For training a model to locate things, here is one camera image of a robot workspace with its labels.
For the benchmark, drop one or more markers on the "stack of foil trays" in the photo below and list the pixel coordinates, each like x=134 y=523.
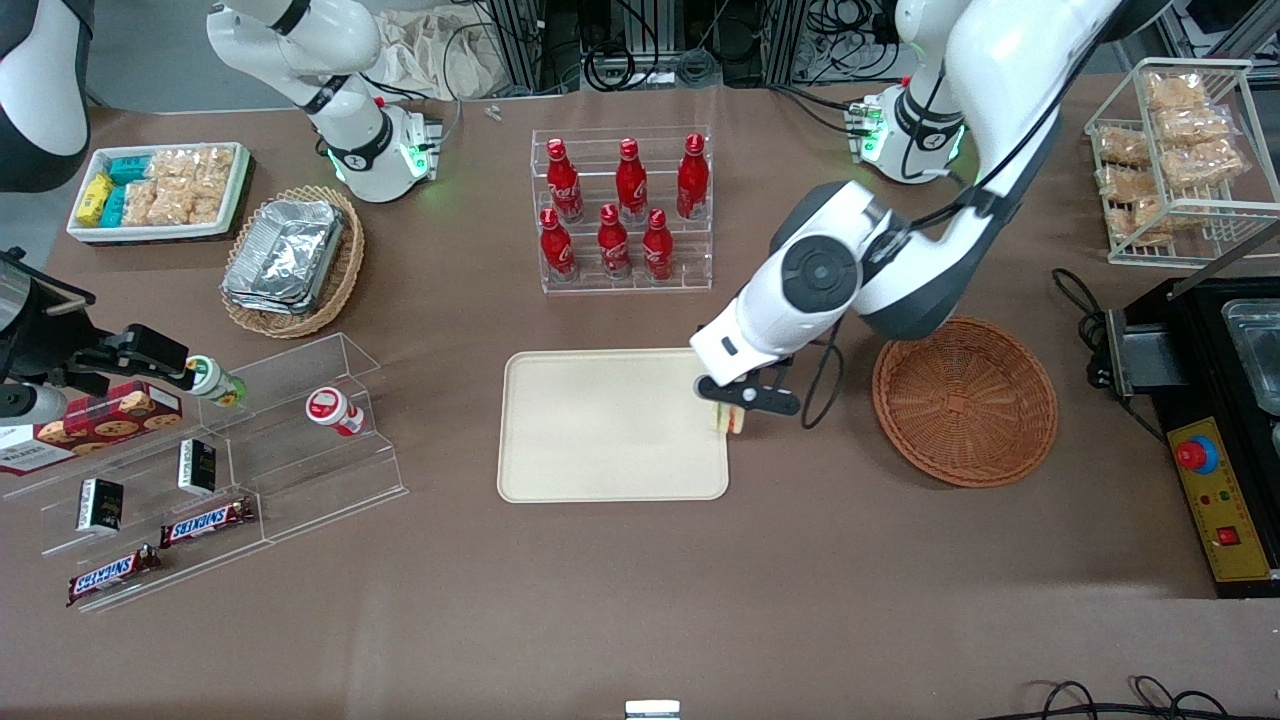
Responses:
x=285 y=255

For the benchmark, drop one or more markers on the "small black box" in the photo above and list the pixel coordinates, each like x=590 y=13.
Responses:
x=197 y=466
x=100 y=505

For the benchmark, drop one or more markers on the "yellow snack packet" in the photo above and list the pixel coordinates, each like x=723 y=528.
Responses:
x=94 y=200

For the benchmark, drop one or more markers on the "red emergency stop button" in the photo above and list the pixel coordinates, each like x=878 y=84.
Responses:
x=1196 y=455

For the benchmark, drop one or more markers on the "dark red biscuit box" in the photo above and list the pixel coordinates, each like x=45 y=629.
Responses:
x=30 y=450

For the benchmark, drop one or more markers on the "round brown wicker basket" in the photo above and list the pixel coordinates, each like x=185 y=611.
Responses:
x=965 y=405

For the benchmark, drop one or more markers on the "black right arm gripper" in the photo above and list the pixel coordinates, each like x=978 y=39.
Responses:
x=48 y=343

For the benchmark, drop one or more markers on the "white cloth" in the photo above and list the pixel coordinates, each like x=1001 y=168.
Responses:
x=430 y=55

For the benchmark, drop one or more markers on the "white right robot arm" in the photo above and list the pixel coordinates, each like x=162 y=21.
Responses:
x=370 y=150

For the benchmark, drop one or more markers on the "black sealing machine, yellow panel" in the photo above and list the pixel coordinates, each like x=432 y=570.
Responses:
x=1160 y=350

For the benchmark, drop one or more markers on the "clear acrylic stepped display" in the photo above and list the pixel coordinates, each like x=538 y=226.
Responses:
x=300 y=480

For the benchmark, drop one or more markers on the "beige plastic tray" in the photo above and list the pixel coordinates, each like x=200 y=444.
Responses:
x=610 y=425

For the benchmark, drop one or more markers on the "red cookie box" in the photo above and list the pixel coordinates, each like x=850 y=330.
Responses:
x=120 y=415

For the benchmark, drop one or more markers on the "aluminium frame profile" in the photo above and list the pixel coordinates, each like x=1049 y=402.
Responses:
x=525 y=40

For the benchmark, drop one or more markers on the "sandwich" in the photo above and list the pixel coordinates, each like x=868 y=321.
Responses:
x=730 y=420

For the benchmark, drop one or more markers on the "oval light wicker basket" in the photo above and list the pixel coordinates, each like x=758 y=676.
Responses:
x=345 y=270

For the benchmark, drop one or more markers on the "clear acrylic bottle stand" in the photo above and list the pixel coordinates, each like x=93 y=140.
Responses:
x=690 y=255

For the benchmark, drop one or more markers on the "white rectangular snack tray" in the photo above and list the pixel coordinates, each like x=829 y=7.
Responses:
x=235 y=200

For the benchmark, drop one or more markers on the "snickers bar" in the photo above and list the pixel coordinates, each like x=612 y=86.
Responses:
x=205 y=522
x=112 y=575

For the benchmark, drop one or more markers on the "red cap small bottle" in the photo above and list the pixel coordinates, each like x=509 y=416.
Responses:
x=335 y=410

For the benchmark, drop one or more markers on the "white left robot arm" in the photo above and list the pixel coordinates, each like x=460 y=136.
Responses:
x=1000 y=60

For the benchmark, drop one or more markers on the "red rocker switch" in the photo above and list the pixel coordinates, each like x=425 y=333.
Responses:
x=1228 y=536

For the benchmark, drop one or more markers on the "teal snack packet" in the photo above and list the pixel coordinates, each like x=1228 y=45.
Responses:
x=128 y=170
x=113 y=207

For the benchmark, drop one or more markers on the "red cola bottle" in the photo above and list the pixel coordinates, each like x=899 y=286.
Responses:
x=631 y=185
x=563 y=185
x=693 y=180
x=557 y=250
x=657 y=250
x=614 y=248

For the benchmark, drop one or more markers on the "small white block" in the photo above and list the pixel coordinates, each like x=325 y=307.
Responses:
x=652 y=710

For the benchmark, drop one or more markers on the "green cap small bottle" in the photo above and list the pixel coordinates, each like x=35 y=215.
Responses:
x=215 y=380

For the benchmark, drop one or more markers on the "foil tray inside machine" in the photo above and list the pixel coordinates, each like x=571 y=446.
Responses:
x=1258 y=350

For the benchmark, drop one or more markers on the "clear rice cracker pack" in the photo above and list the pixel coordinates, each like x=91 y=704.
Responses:
x=1128 y=183
x=178 y=203
x=1140 y=220
x=1122 y=146
x=1175 y=90
x=218 y=185
x=140 y=203
x=1202 y=165
x=1192 y=125
x=175 y=165

